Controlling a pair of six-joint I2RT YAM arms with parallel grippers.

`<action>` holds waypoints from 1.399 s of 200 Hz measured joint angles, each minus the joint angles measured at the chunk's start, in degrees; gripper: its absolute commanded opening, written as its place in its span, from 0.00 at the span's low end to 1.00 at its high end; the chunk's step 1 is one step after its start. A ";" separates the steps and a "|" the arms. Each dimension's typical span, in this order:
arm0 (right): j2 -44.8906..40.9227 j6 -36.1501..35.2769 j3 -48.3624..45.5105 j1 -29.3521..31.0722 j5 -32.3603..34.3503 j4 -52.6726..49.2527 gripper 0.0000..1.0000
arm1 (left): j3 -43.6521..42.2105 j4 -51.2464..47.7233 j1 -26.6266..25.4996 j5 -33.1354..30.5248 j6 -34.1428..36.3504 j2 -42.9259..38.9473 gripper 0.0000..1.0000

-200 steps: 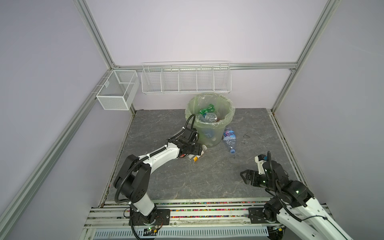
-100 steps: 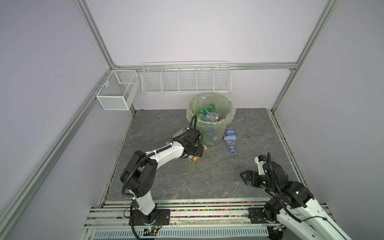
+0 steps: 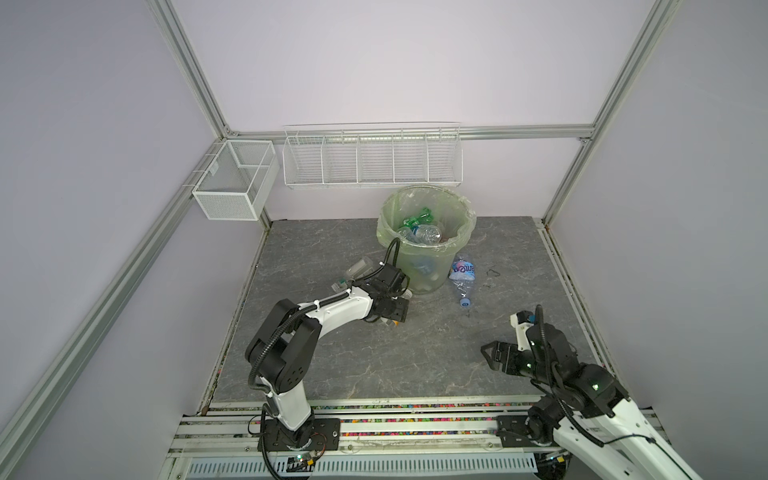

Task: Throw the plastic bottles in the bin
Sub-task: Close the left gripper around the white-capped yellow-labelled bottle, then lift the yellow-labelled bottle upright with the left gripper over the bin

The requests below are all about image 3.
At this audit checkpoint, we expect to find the long white wire shelf basket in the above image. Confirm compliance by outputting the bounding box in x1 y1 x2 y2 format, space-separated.
283 122 464 188

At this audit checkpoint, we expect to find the green crushed plastic bottle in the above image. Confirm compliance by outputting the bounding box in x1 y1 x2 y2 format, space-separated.
401 207 434 230

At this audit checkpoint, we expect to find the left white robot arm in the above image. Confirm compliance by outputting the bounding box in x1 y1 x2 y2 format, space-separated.
244 238 410 451

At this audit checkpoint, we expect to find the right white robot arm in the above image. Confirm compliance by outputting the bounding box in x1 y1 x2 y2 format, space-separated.
481 306 699 479

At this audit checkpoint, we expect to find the clear bottle blue pink label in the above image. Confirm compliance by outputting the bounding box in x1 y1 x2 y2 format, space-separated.
449 255 476 308

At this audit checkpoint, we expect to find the clear square bottle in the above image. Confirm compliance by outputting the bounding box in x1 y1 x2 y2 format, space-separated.
343 256 379 281

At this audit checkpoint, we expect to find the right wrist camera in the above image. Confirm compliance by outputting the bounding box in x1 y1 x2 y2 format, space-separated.
510 310 535 351

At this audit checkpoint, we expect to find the green lined mesh waste bin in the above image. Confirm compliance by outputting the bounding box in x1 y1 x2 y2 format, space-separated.
376 185 476 295

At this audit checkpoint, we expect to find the large clear bottle blue label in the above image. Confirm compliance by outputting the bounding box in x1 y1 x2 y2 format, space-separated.
398 224 442 245

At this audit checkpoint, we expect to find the small white mesh basket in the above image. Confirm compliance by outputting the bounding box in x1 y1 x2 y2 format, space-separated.
192 140 280 221

